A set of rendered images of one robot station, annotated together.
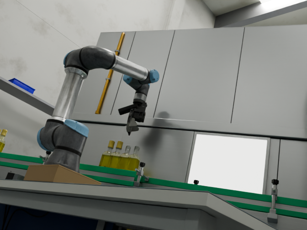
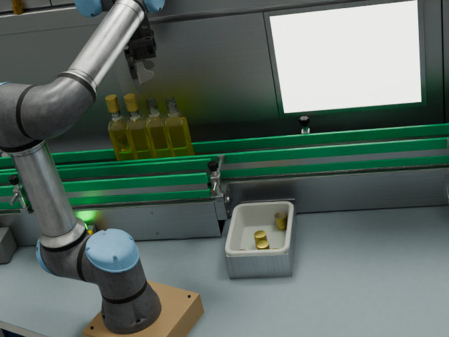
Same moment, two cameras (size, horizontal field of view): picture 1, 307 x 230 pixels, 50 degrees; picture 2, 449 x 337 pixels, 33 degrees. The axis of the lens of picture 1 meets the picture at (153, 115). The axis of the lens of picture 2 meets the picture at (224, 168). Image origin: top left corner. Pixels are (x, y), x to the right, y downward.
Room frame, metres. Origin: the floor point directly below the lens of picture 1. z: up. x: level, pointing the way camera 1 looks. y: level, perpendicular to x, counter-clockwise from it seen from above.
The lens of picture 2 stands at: (-0.09, 0.26, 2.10)
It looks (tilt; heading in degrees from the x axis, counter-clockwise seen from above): 32 degrees down; 350
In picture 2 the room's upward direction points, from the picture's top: 12 degrees counter-clockwise
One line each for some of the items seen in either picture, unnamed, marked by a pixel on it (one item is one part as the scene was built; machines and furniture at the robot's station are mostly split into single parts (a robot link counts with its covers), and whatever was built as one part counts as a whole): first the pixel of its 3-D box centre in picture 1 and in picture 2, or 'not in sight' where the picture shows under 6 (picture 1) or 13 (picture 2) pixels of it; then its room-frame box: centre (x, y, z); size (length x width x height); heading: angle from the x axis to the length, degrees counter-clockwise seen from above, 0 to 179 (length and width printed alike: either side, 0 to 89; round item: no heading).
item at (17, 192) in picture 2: (42, 160); (17, 199); (1.89, 0.55, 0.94); 0.07 x 0.04 x 0.13; 155
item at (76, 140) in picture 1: (72, 136); (113, 261); (1.40, 0.32, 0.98); 0.13 x 0.12 x 0.14; 47
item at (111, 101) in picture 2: (111, 144); (112, 103); (1.92, 0.20, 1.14); 0.04 x 0.04 x 0.04
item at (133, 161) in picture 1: (130, 172); (180, 144); (1.85, 0.05, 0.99); 0.06 x 0.06 x 0.21; 65
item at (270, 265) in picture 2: not in sight; (263, 234); (1.57, -0.09, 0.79); 0.27 x 0.17 x 0.08; 155
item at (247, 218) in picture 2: not in sight; (262, 238); (1.54, -0.08, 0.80); 0.22 x 0.17 x 0.09; 155
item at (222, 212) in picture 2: not in sight; (224, 200); (1.70, -0.02, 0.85); 0.09 x 0.04 x 0.07; 155
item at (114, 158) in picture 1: (112, 169); (143, 147); (1.89, 0.15, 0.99); 0.06 x 0.06 x 0.21; 65
